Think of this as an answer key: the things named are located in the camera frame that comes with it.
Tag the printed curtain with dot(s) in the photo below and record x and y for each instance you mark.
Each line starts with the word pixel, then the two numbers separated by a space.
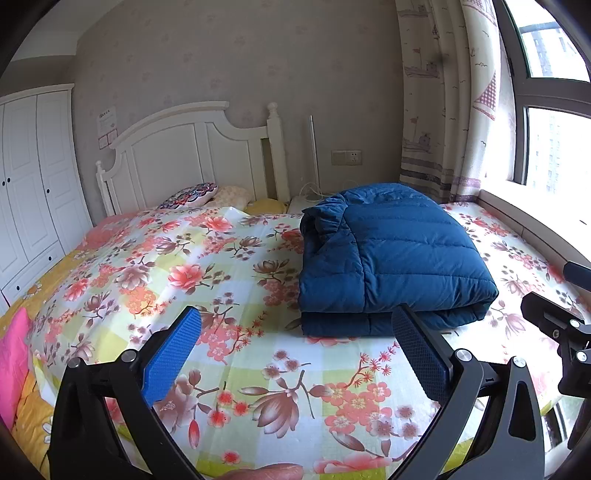
pixel 438 92

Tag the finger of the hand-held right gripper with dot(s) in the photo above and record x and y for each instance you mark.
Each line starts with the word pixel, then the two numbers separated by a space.
pixel 542 308
pixel 579 272

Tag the yellow cloth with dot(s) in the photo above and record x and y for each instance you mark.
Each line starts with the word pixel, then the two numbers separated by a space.
pixel 265 206

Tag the bright pink cloth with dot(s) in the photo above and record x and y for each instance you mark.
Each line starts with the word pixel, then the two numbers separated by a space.
pixel 14 369

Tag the white wall notice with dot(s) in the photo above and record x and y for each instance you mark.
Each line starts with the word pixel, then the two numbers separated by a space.
pixel 107 120

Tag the grey window frame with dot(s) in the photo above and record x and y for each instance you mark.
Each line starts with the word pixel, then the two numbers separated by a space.
pixel 517 92

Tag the white wardrobe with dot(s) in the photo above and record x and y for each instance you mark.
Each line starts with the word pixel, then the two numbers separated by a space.
pixel 32 184

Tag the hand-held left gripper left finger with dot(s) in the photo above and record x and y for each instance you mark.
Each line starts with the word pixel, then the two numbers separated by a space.
pixel 173 353

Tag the white bed headboard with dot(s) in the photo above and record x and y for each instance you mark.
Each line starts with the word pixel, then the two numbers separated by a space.
pixel 184 152

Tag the slim white desk lamp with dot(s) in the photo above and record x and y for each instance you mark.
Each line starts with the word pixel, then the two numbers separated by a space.
pixel 314 152

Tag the wall switch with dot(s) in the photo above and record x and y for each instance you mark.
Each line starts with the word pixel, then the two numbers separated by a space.
pixel 108 140

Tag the patterned purple pillow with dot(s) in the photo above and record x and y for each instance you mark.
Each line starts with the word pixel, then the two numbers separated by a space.
pixel 189 194

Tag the white window sill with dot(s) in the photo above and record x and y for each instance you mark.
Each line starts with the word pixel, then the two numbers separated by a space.
pixel 531 217

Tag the wall socket panel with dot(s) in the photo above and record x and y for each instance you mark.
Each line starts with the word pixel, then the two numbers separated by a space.
pixel 346 157

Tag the white nightstand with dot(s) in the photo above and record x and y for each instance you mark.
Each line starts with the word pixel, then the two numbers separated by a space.
pixel 300 205

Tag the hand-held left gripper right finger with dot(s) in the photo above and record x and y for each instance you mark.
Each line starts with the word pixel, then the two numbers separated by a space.
pixel 422 346

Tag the blue puffer jacket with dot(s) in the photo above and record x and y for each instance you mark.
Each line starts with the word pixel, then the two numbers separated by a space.
pixel 406 258

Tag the floral bedsheet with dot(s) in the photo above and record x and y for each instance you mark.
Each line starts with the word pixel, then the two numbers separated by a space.
pixel 240 277

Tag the beige pillow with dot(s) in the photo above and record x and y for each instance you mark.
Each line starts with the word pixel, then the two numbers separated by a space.
pixel 231 196

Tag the person's left hand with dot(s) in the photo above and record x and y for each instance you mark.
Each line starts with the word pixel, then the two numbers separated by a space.
pixel 263 473

